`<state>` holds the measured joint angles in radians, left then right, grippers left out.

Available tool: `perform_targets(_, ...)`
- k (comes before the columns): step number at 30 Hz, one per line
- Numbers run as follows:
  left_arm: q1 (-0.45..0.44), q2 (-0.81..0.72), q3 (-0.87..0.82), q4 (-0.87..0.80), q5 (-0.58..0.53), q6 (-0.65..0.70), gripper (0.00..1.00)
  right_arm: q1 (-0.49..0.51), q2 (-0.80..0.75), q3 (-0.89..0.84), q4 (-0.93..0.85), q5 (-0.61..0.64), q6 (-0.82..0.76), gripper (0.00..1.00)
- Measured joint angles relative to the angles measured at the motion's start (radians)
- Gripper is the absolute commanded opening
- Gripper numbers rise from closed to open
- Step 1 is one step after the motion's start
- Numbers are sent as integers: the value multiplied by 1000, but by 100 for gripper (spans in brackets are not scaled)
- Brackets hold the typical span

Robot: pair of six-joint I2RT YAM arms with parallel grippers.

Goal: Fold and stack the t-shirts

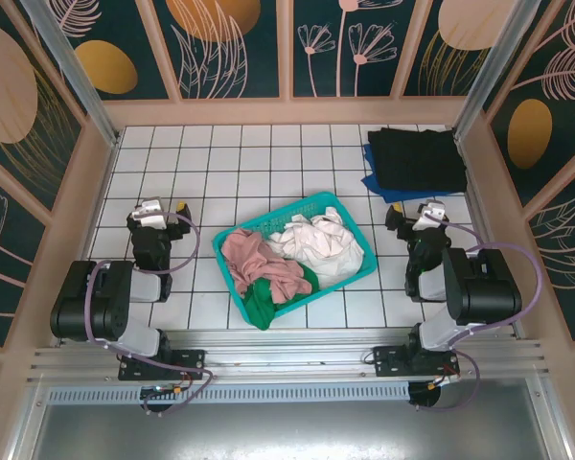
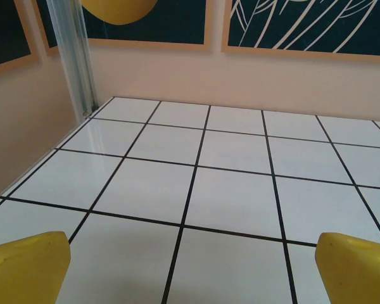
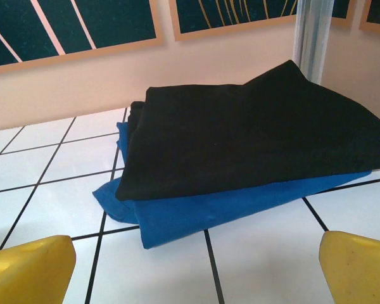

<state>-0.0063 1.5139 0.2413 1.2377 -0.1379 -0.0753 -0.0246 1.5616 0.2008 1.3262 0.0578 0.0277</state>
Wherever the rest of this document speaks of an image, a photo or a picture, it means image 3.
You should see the black folded t-shirt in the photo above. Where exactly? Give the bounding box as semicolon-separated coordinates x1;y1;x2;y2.
115;59;380;201

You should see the blue folded t-shirt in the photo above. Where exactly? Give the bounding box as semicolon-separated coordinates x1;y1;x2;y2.
92;122;373;251

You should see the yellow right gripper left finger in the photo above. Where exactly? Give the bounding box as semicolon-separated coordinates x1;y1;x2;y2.
0;234;77;304

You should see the aluminium corner post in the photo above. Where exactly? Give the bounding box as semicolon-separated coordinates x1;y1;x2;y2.
293;0;333;84

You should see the flower print wall panel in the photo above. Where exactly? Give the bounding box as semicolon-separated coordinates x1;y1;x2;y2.
0;0;165;75

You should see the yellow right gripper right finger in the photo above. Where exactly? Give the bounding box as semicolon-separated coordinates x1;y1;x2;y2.
318;231;380;304

